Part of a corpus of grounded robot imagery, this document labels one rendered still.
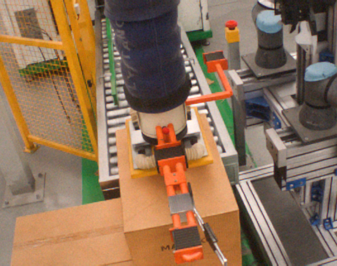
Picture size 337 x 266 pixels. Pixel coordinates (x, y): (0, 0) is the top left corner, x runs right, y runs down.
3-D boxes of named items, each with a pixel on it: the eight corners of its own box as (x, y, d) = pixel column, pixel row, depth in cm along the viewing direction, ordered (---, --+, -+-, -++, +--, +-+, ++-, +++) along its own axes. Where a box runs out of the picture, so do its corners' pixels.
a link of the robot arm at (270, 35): (259, 49, 206) (258, 21, 198) (254, 36, 217) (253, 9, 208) (286, 46, 205) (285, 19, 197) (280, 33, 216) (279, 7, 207)
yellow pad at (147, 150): (125, 123, 189) (123, 113, 186) (150, 118, 189) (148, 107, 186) (131, 179, 161) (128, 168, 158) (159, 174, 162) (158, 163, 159)
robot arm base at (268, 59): (279, 50, 223) (279, 31, 217) (292, 64, 211) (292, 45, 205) (250, 56, 221) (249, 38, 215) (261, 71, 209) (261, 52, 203)
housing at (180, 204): (168, 206, 135) (166, 196, 132) (192, 202, 135) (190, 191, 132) (171, 224, 129) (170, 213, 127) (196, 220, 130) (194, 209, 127)
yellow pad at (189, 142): (172, 114, 189) (170, 104, 186) (196, 109, 189) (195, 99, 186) (185, 169, 162) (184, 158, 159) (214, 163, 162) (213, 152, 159)
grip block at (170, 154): (155, 159, 153) (152, 145, 149) (185, 154, 153) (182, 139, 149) (158, 177, 146) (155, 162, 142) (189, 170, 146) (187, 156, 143)
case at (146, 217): (132, 194, 229) (114, 130, 205) (212, 178, 231) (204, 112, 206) (144, 296, 181) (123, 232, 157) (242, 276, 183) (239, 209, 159)
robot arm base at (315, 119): (326, 104, 184) (327, 83, 178) (344, 125, 172) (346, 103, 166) (292, 112, 182) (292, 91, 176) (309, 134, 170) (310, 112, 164)
